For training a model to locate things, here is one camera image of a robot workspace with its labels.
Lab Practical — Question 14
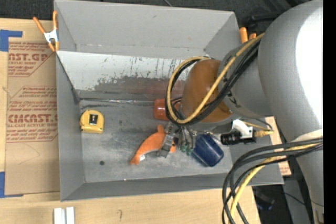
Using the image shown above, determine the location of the blue plastic cup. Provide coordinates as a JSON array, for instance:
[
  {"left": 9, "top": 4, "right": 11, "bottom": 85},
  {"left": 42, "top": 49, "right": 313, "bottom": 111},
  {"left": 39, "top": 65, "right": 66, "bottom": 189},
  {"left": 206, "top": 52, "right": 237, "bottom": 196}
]
[{"left": 191, "top": 134, "right": 225, "bottom": 167}]

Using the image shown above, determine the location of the brown cardboard board red print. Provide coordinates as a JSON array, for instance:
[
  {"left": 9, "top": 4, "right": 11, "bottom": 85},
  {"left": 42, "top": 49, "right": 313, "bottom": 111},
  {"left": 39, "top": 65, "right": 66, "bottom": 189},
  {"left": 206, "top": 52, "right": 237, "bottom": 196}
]
[{"left": 0, "top": 17, "right": 292, "bottom": 199}]

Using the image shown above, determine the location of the yellow tape measure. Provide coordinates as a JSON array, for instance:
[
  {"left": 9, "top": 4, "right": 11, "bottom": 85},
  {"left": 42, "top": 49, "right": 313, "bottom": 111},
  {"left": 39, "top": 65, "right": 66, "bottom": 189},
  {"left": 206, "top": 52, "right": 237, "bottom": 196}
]
[{"left": 79, "top": 109, "right": 104, "bottom": 134}]

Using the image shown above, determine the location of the orange-brown cylinder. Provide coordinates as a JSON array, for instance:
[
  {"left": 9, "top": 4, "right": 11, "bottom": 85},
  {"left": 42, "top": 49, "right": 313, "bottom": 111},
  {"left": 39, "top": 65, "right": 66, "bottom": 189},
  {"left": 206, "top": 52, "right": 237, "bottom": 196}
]
[{"left": 153, "top": 98, "right": 182, "bottom": 122}]

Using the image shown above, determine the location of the black cylinder on white bracket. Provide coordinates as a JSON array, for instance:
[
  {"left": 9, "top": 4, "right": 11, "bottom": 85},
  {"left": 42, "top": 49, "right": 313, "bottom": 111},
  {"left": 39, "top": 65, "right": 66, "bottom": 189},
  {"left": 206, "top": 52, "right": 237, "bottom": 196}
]
[{"left": 220, "top": 119, "right": 257, "bottom": 146}]

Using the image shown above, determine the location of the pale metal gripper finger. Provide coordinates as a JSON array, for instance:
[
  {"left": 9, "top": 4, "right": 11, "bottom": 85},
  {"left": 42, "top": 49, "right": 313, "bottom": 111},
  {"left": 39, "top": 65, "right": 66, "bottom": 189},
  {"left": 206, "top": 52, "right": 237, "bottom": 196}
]
[{"left": 157, "top": 137, "right": 172, "bottom": 159}]

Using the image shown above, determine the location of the orange toy fish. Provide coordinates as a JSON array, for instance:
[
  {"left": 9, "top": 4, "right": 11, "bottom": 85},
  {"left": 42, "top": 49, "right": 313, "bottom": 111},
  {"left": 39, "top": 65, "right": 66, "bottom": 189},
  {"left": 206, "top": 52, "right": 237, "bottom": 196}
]
[{"left": 129, "top": 124, "right": 177, "bottom": 166}]

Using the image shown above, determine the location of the grey metal bin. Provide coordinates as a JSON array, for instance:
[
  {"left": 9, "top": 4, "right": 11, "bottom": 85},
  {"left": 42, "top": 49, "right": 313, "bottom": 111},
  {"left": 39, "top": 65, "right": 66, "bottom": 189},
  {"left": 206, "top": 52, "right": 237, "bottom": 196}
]
[{"left": 54, "top": 0, "right": 285, "bottom": 201}]

